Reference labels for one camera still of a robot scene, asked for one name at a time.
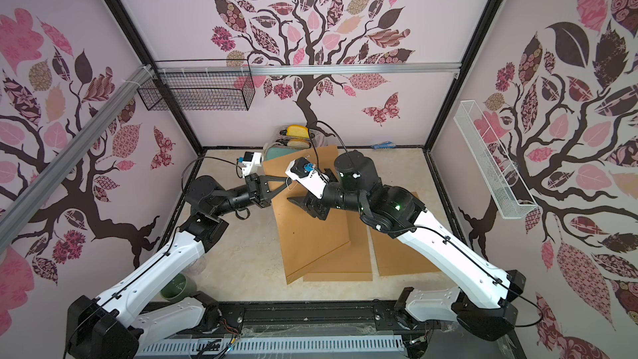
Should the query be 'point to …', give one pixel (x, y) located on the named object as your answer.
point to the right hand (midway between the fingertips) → (298, 191)
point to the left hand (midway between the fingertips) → (289, 187)
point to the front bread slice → (298, 144)
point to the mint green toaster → (280, 147)
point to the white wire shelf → (503, 188)
